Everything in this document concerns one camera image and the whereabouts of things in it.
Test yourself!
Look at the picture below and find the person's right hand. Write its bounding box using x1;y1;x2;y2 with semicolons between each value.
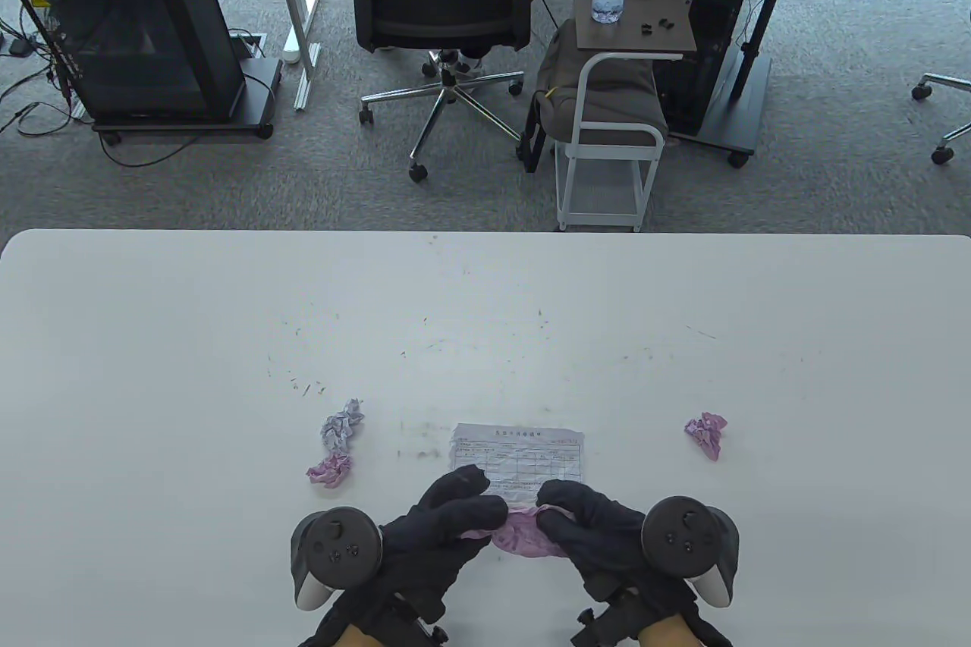
534;479;734;647

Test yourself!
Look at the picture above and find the black glass computer case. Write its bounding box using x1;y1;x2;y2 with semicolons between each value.
9;0;247;123

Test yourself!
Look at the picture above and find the black standing desk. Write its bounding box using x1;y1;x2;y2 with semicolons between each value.
668;0;850;168

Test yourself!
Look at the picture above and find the black computer tower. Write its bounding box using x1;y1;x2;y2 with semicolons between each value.
652;0;767;136

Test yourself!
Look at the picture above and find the grey fabric bag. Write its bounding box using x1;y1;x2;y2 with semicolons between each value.
520;21;668;174

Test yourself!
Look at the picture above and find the black floor cable tangle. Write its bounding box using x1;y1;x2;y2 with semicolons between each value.
0;0;98;140

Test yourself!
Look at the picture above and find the white paper invoice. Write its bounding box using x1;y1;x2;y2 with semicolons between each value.
320;399;365;454
449;423;585;506

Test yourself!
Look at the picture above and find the brown side table white frame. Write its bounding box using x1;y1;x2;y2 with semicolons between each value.
555;0;697;232

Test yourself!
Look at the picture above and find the long black floor cable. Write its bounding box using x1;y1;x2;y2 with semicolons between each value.
99;90;278;168

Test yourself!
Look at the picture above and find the chrome chair base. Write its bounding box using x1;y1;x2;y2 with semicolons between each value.
910;73;971;166

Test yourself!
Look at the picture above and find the person's left hand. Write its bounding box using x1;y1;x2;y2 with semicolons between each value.
298;466;510;647

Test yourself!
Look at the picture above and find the black wheeled platform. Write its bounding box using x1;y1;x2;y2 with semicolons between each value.
91;58;283;146

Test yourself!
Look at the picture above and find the pink paper invoice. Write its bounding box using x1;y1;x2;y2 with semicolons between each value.
306;452;354;488
459;501;568;559
684;412;727;461

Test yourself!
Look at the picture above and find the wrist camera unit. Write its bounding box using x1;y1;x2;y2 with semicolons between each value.
570;592;639;647
385;590;450;647

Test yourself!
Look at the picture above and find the black and grey hand controller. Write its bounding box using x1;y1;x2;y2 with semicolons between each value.
641;497;740;608
290;507;384;611

